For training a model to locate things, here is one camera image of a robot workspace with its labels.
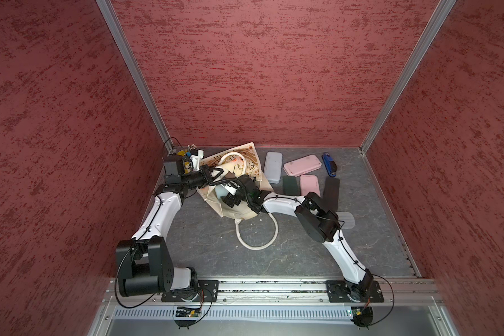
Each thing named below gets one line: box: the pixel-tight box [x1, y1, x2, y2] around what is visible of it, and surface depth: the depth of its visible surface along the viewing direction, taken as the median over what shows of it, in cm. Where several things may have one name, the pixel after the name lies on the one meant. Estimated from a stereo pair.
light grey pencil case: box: [263, 151, 284, 185], surface depth 112 cm
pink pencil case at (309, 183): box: [300, 175, 321, 197], surface depth 105 cm
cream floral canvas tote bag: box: [196, 142, 278, 251], surface depth 86 cm
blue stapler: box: [321, 151, 338, 178], surface depth 113 cm
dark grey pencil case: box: [322, 176, 341, 213], surface depth 103 cm
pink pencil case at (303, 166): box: [283, 154, 322, 178], surface depth 112 cm
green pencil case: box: [282, 175, 301, 196], surface depth 106 cm
